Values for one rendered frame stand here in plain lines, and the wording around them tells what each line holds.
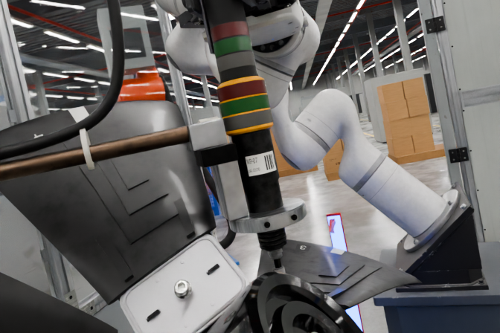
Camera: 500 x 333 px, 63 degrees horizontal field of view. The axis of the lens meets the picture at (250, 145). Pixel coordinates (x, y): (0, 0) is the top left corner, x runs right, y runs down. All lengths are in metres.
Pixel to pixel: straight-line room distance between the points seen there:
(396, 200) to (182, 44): 0.62
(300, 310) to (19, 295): 0.18
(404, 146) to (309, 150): 7.59
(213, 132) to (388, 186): 0.73
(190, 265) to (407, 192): 0.75
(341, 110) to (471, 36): 1.23
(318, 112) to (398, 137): 7.52
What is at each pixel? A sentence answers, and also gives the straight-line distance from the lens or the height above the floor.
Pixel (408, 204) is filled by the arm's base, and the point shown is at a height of 1.11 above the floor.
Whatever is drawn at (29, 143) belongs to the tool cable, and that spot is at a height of 1.39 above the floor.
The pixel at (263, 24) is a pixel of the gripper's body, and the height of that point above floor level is 1.46.
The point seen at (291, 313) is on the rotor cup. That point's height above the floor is 1.24.
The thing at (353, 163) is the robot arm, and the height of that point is 1.23.
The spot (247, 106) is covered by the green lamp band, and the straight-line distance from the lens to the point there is 0.34.
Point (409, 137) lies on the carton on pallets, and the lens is 8.59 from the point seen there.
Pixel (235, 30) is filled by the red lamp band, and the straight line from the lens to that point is 0.35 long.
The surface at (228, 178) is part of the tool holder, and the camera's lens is 0.34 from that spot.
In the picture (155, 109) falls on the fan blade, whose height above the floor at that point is 1.41.
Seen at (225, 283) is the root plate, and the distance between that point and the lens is 0.34.
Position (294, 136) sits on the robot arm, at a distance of 1.01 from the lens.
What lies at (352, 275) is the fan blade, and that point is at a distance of 0.52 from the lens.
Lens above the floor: 1.37
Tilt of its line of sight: 3 degrees down
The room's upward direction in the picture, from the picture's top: 12 degrees counter-clockwise
